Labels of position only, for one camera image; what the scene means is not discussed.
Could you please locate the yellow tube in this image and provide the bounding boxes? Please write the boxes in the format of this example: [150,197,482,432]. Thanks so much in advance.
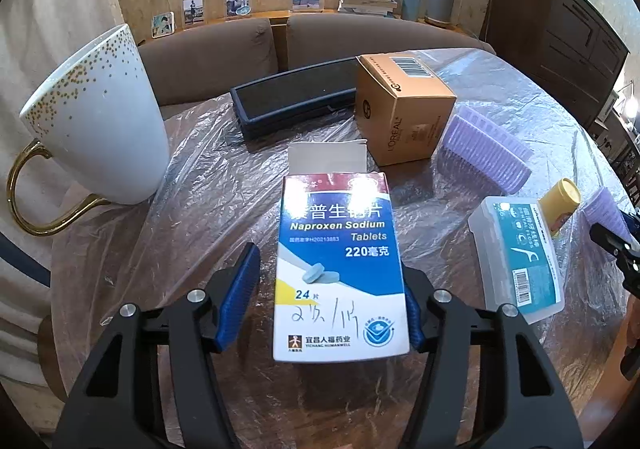
[537,179,582,240]

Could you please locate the blue and white medicine box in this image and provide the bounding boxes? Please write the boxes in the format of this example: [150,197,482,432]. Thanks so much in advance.
[272,139,412,364]

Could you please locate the blue curtain strip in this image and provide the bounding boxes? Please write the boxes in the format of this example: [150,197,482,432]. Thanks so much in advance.
[0,236,53,287]

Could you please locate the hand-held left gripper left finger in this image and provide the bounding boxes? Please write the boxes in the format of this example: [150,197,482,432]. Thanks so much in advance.
[54,241,262,449]

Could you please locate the white mug with gold handle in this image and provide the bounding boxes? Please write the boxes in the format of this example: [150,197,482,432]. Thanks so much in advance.
[6,24,172,236]

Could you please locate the dark wooden cabinet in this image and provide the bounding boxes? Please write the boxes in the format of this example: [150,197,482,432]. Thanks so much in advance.
[482,0,630,130]

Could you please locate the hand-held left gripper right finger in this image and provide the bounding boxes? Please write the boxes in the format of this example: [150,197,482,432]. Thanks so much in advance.
[400,266,583,449]

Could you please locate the large grey speaker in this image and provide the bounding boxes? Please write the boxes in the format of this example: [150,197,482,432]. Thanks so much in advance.
[424,0,458,27]

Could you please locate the clear plastic box teal label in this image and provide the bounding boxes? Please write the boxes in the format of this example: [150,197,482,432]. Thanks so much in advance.
[467,195,566,325]

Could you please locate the brown cardboard box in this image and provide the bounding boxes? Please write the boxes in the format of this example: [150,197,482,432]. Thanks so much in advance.
[354,52,458,167]

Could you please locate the round wooden stool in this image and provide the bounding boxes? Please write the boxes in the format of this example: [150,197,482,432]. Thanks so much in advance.
[37,314,71,402]

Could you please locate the black rectangular tray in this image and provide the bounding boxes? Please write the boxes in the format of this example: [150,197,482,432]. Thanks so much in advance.
[230,56,361,142]

